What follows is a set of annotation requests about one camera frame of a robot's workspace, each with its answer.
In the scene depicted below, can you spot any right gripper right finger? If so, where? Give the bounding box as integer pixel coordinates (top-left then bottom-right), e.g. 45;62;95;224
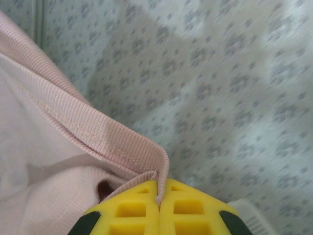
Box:
159;178;254;235

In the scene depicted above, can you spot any white perforated plastic basket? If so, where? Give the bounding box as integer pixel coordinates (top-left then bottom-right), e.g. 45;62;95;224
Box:
228;198;277;235

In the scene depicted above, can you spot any aluminium corner post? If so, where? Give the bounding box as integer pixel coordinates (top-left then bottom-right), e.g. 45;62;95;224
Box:
30;0;46;47

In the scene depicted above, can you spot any pink ribbed tank top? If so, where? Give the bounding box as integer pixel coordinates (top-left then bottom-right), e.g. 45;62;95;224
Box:
0;9;170;235

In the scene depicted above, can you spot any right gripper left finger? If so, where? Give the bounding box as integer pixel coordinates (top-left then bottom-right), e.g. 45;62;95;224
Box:
70;180;161;235

